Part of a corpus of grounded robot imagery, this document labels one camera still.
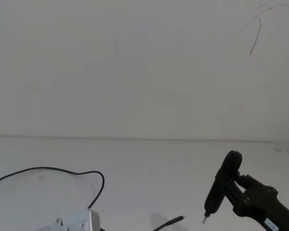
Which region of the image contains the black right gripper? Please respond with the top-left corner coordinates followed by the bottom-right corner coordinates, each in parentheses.
top-left (225, 171), bottom-right (289, 231)

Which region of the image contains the black corded hand tool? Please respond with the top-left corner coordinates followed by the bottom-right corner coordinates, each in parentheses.
top-left (202, 150), bottom-right (244, 225)

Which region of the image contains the dark cable with silver plug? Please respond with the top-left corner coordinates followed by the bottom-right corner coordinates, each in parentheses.
top-left (152, 215), bottom-right (186, 231)

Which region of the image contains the long thin black cable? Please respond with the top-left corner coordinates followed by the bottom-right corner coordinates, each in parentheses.
top-left (0, 167), bottom-right (105, 210)

